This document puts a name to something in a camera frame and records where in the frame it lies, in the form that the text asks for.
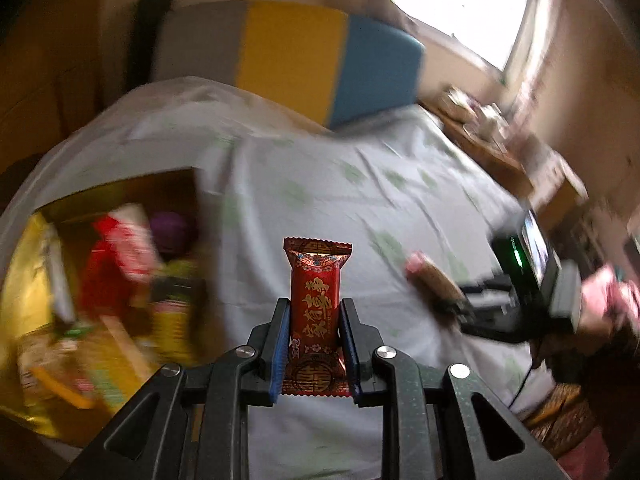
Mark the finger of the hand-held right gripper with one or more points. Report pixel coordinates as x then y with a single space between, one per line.
470 312
487 288

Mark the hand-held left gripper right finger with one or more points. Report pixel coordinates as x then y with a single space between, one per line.
348 355

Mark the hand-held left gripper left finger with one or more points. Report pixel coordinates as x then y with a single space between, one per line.
280 360

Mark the red-ended crisp bar packet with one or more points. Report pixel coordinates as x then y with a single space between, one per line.
430 275

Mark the dark red gold candy packet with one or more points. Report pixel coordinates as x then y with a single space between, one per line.
315 305

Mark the pile of mixed snack packets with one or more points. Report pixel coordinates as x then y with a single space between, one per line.
115 300

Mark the red and white snack packet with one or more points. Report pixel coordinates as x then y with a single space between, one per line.
130 245

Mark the gold tin box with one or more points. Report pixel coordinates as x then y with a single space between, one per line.
30 270

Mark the person's right hand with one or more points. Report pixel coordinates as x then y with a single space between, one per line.
607 300

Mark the wooden side table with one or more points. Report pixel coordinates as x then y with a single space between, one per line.
505 165

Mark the person's patterned clothing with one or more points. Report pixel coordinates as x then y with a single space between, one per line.
575 425

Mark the pale green-printed tablecloth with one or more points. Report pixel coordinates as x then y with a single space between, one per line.
325 185

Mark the window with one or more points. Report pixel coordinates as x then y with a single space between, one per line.
465 10

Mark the grey yellow blue sofa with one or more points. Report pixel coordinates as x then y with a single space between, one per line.
290 45

